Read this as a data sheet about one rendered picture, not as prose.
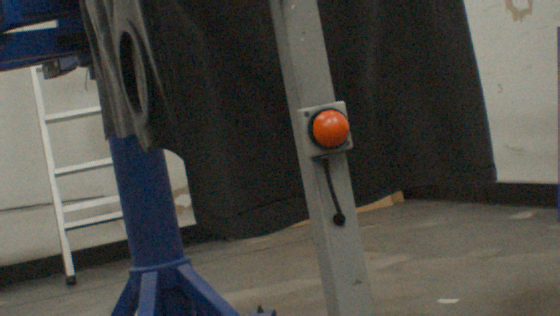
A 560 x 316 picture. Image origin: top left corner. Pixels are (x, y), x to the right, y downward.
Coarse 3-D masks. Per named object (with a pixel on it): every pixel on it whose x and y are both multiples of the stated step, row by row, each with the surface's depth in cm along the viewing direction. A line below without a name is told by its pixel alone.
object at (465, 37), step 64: (192, 0) 153; (256, 0) 154; (320, 0) 158; (384, 0) 161; (448, 0) 163; (192, 64) 152; (256, 64) 155; (384, 64) 162; (448, 64) 163; (192, 128) 152; (256, 128) 156; (384, 128) 162; (448, 128) 164; (192, 192) 153; (256, 192) 156; (384, 192) 162
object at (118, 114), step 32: (96, 0) 179; (128, 0) 157; (96, 32) 184; (128, 32) 159; (96, 64) 195; (128, 64) 168; (128, 96) 167; (160, 96) 155; (128, 128) 182; (160, 128) 159
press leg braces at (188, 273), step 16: (176, 272) 282; (192, 272) 282; (128, 288) 295; (144, 288) 278; (160, 288) 280; (192, 288) 279; (208, 288) 280; (128, 304) 296; (144, 304) 275; (160, 304) 278; (208, 304) 277; (224, 304) 277
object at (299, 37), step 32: (288, 0) 126; (288, 32) 126; (320, 32) 127; (288, 64) 127; (320, 64) 127; (288, 96) 129; (320, 96) 127; (320, 160) 127; (320, 192) 127; (320, 224) 127; (352, 224) 128; (320, 256) 129; (352, 256) 128; (352, 288) 128
